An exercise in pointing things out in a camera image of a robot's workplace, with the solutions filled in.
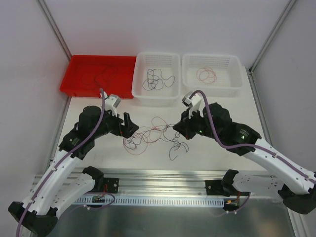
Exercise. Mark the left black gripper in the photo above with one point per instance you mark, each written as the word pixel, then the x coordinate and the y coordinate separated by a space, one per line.
pixel 122 127

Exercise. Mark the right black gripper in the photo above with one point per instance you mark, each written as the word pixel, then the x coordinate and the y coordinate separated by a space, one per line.
pixel 186 128

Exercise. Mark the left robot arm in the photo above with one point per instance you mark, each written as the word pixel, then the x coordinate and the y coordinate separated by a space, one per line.
pixel 41 209

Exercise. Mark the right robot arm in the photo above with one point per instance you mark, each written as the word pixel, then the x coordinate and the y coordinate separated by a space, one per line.
pixel 290 183

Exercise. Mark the white middle mesh basket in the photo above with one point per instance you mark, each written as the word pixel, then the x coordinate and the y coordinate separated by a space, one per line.
pixel 157 79

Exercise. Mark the white mesh basket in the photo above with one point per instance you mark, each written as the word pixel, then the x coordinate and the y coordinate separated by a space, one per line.
pixel 157 79
pixel 216 75

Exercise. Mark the white right mesh basket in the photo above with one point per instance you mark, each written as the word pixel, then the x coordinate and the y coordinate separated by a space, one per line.
pixel 216 75

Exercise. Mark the red plastic tray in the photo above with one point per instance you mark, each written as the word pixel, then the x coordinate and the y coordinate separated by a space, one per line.
pixel 86 74

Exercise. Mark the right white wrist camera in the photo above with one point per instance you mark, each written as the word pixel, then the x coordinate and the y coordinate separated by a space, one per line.
pixel 192 102

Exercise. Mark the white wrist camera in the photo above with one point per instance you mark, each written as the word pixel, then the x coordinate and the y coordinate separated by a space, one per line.
pixel 111 103
pixel 192 102

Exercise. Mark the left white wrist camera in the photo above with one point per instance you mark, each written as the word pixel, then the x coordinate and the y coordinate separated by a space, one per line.
pixel 111 103

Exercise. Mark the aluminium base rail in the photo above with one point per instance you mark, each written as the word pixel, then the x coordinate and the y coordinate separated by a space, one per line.
pixel 166 183

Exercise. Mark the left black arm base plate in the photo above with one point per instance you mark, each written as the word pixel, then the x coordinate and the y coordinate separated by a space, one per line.
pixel 110 185

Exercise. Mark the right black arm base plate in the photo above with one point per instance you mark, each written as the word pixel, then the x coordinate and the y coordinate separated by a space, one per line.
pixel 214 188

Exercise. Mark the white slotted cable duct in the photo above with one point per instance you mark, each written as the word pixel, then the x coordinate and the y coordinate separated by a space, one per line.
pixel 151 201

